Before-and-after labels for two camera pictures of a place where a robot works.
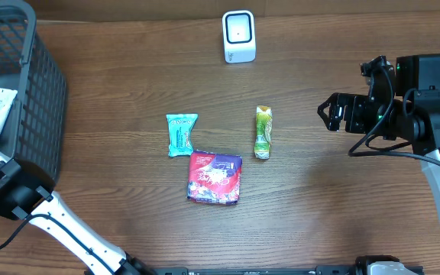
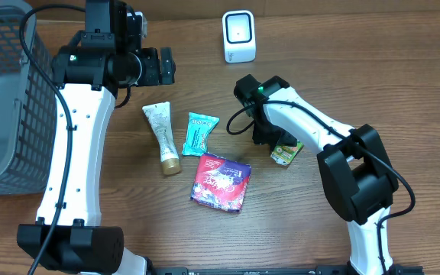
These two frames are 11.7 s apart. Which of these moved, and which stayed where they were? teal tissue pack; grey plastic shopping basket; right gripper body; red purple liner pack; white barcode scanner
Moved: red purple liner pack; right gripper body; teal tissue pack
Stayed: grey plastic shopping basket; white barcode scanner
